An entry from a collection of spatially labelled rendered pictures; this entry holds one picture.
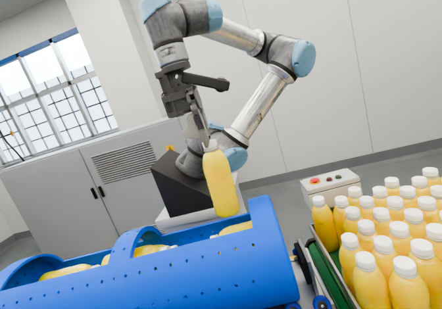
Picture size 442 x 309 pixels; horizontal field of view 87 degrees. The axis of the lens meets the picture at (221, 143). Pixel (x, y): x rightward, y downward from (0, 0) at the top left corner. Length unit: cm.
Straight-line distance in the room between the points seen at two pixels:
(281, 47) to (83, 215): 262
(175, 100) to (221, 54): 272
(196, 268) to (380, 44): 330
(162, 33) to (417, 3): 341
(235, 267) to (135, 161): 186
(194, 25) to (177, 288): 63
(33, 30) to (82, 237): 299
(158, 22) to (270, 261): 60
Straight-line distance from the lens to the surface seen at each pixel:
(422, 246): 72
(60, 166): 287
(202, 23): 63
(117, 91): 343
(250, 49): 91
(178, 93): 57
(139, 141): 228
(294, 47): 85
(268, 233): 62
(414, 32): 372
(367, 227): 77
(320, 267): 96
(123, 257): 75
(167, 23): 59
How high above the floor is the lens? 156
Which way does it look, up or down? 13 degrees down
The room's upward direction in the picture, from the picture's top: 18 degrees counter-clockwise
